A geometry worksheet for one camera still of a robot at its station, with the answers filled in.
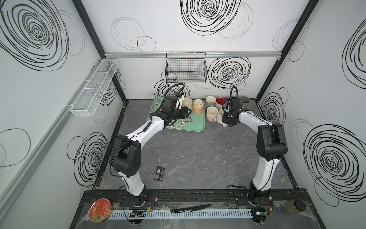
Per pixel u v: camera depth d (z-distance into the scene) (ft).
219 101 3.58
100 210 2.22
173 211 2.30
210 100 3.58
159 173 2.66
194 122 3.45
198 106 3.45
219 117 3.30
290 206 2.20
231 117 2.47
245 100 3.49
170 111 2.26
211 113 3.29
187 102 3.46
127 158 1.52
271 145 1.73
